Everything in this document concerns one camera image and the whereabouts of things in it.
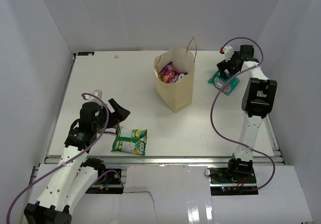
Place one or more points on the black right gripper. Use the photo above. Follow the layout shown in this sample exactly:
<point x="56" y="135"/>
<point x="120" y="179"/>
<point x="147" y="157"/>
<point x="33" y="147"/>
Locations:
<point x="225" y="65"/>

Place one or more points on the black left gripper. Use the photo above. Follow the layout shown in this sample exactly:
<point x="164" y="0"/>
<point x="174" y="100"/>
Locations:
<point x="120" y="114"/>

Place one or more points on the teal snack packet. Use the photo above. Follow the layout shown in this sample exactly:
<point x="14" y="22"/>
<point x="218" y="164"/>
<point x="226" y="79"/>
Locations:
<point x="219" y="82"/>

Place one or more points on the red purple candy bag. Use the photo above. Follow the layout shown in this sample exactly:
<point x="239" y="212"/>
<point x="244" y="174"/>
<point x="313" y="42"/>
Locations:
<point x="169" y="75"/>

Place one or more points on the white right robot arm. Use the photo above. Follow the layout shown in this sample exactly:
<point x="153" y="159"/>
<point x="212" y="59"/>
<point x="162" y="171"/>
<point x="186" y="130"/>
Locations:
<point x="257" y="103"/>

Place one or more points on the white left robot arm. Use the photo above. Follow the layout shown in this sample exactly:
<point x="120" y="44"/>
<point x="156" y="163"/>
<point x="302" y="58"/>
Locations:
<point x="76" y="172"/>

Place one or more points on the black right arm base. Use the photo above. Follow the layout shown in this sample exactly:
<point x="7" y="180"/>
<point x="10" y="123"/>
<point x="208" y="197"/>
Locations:
<point x="224" y="184"/>

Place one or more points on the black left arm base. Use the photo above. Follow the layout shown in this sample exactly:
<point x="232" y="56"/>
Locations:
<point x="109" y="183"/>

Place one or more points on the green candy bag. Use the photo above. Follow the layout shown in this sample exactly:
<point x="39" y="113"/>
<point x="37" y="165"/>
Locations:
<point x="131" y="141"/>

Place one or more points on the brown paper bag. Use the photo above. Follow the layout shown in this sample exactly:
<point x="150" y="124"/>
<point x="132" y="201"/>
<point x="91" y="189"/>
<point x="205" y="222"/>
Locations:
<point x="176" y="95"/>

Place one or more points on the brown chocolate bar wrapper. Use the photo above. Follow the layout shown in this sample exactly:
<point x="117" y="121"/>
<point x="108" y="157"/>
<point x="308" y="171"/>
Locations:
<point x="112" y="130"/>

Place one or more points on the blue left table label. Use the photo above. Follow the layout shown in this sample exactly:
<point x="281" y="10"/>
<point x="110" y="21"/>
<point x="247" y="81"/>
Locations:
<point x="85" y="53"/>

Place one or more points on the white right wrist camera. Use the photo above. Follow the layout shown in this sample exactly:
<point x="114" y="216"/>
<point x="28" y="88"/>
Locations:
<point x="228" y="52"/>

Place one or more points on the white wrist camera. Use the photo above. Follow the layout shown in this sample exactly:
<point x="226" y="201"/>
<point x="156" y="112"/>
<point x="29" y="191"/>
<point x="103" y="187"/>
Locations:
<point x="228" y="52"/>
<point x="94" y="94"/>

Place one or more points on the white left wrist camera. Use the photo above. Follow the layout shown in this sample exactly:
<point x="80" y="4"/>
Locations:
<point x="94" y="94"/>

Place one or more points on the aluminium front table rail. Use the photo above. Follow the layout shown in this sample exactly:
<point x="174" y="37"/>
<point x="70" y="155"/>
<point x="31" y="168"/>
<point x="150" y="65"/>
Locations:
<point x="171" y="160"/>

